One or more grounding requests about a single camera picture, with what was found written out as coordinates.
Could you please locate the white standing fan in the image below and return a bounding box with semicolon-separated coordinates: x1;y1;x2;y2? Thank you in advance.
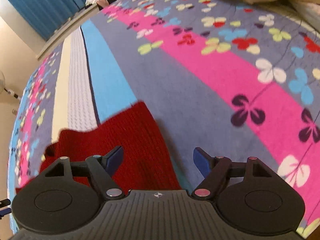
0;69;20;99

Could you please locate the red knit sweater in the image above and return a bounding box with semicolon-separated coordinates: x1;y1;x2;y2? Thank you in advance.
15;101;182;194

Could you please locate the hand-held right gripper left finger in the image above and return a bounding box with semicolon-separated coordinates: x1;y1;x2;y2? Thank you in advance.
37;145;125;200

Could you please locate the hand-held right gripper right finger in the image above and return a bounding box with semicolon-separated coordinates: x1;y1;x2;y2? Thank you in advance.
191;147;278;202

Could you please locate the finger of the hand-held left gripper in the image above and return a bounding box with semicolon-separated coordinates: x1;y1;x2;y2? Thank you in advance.
0;198;12;216

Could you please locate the blue curtain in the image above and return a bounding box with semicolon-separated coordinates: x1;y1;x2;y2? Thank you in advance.
0;0;113;42

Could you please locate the striped floral bed sheet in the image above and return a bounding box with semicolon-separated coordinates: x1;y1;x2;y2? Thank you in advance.
6;0;320;239

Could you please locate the window sill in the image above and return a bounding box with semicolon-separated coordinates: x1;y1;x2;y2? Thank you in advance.
37;4;100;60

